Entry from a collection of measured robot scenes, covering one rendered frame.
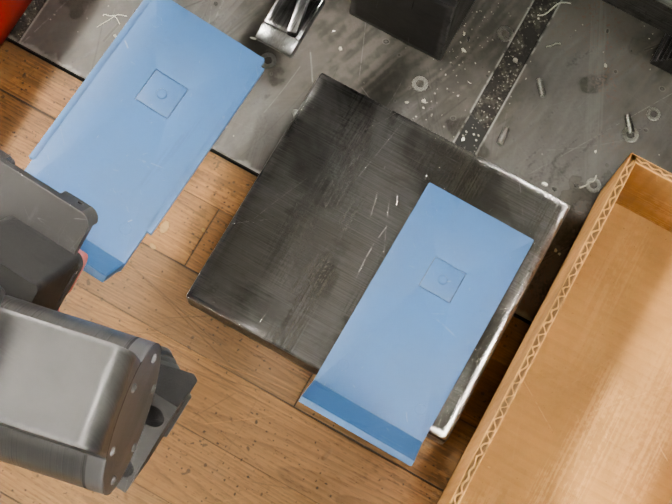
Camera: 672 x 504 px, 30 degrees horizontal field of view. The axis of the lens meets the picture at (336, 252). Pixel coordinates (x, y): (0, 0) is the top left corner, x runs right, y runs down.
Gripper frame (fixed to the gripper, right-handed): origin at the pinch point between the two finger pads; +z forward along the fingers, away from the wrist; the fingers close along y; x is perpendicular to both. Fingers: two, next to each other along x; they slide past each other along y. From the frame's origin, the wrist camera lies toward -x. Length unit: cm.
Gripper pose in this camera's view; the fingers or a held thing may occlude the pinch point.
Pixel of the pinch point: (48, 234)
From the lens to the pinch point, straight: 64.0
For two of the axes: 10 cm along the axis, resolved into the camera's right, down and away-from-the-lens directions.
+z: 1.3, -2.1, 9.7
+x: -8.5, -5.3, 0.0
